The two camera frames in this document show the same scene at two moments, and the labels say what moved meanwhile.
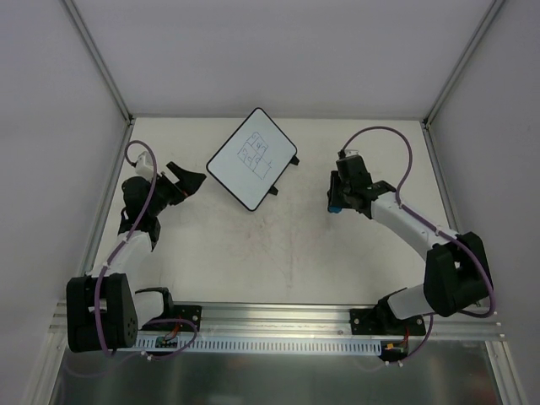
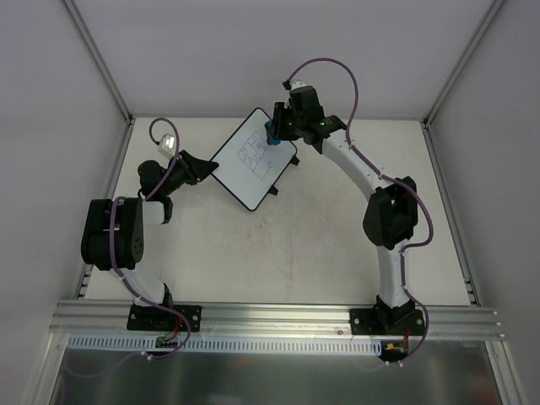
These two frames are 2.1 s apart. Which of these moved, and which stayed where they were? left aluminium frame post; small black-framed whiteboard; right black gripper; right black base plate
Moved: right black gripper
Stayed: right black base plate; left aluminium frame post; small black-framed whiteboard
